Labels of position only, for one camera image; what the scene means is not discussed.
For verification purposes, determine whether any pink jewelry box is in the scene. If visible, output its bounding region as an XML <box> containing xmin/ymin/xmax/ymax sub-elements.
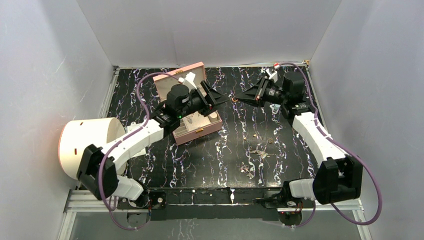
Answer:
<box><xmin>153</xmin><ymin>62</ymin><xmax>223</xmax><ymax>145</ymax></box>

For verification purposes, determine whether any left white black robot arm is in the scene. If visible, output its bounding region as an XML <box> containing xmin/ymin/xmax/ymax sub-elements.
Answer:
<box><xmin>77</xmin><ymin>80</ymin><xmax>230</xmax><ymax>208</ymax></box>

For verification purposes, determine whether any white cylindrical bucket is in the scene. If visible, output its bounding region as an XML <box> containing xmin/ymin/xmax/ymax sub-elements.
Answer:
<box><xmin>58</xmin><ymin>117</ymin><xmax>126</xmax><ymax>180</ymax></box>

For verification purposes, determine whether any gold pendant jewelry cluster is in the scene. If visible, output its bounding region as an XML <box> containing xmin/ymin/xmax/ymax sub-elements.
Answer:
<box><xmin>239</xmin><ymin>165</ymin><xmax>255</xmax><ymax>179</ymax></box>

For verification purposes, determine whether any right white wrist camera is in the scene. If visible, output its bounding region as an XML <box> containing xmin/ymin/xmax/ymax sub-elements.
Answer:
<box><xmin>265</xmin><ymin>63</ymin><xmax>280</xmax><ymax>83</ymax></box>

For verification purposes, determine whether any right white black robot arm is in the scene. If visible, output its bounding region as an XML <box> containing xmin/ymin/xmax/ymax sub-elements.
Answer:
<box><xmin>235</xmin><ymin>71</ymin><xmax>363</xmax><ymax>207</ymax></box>

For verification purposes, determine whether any aluminium frame rail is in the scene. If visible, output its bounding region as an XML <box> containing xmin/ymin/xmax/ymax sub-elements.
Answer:
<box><xmin>59</xmin><ymin>187</ymin><xmax>363</xmax><ymax>240</ymax></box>

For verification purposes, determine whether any tangled gold necklace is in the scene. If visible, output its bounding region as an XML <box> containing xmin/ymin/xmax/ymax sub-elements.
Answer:
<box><xmin>249</xmin><ymin>148</ymin><xmax>275</xmax><ymax>161</ymax></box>

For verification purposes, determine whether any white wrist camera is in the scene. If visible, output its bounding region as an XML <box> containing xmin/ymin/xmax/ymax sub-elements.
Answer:
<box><xmin>178</xmin><ymin>72</ymin><xmax>197</xmax><ymax>91</ymax></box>
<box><xmin>265</xmin><ymin>63</ymin><xmax>280</xmax><ymax>83</ymax></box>

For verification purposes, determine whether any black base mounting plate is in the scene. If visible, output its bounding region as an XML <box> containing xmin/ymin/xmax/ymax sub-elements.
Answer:
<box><xmin>117</xmin><ymin>187</ymin><xmax>314</xmax><ymax>225</ymax></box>

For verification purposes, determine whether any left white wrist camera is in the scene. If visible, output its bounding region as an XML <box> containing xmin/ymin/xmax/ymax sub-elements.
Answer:
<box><xmin>178</xmin><ymin>72</ymin><xmax>197</xmax><ymax>91</ymax></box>

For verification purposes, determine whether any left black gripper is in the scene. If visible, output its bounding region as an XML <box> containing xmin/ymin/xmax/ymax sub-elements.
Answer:
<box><xmin>178</xmin><ymin>82</ymin><xmax>229</xmax><ymax>119</ymax></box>

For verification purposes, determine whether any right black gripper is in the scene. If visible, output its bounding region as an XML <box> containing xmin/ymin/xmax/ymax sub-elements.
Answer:
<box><xmin>234</xmin><ymin>77</ymin><xmax>288</xmax><ymax>109</ymax></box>

